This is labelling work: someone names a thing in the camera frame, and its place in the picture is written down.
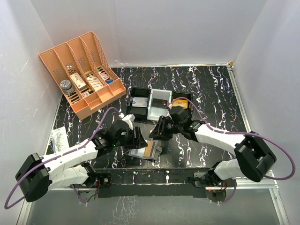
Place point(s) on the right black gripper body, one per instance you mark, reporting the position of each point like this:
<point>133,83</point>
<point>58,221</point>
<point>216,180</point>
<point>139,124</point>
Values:
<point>173,128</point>

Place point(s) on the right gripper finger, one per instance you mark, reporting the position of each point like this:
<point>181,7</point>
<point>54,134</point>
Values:
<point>163,132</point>
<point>156,132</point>

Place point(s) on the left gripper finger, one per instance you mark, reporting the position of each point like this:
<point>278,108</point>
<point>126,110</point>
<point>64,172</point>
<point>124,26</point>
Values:
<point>142,141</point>
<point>137,138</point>

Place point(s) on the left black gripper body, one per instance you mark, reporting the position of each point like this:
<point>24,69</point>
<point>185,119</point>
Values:
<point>128,141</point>

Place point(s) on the tan card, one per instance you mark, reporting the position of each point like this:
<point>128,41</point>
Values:
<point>149,149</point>

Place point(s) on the grey leather card holder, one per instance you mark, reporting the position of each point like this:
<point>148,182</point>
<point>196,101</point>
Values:
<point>138,153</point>

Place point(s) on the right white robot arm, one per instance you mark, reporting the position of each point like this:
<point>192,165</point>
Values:
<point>253,157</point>

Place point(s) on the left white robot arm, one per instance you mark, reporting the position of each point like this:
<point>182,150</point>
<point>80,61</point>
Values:
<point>39,174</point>

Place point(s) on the white middle card tray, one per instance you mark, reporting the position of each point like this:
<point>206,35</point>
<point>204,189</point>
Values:
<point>153,112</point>

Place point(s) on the gold credit card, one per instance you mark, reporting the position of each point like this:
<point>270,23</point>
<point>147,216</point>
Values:
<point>181,102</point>

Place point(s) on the black right card tray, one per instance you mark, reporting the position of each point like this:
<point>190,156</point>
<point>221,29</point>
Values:
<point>181,95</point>

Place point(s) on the black card tray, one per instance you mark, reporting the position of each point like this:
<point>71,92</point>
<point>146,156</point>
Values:
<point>181,95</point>
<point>139,113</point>

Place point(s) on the black left card tray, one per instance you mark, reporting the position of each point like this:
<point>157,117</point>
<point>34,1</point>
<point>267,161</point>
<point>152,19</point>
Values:
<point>139,113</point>

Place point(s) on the silver credit card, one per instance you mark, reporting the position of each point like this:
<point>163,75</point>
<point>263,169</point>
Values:
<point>140,102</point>

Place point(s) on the white label card stack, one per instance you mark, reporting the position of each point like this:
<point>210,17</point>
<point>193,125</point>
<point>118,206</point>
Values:
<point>94,82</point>

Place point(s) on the blue small object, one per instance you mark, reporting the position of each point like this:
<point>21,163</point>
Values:
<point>109,81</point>

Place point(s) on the small colourful packet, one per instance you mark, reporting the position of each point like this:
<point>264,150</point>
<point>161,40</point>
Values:
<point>103,74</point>

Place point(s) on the white patterned paper sheet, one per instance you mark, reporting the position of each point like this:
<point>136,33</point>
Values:
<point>59,139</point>

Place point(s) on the white red box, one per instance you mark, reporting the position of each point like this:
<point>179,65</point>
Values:
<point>78,81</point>

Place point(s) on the round patterned tin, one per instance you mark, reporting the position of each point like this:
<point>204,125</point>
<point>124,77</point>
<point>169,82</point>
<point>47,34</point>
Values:
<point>67,86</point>

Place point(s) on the orange plastic file organizer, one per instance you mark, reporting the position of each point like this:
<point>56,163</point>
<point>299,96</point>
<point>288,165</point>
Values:
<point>83,55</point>

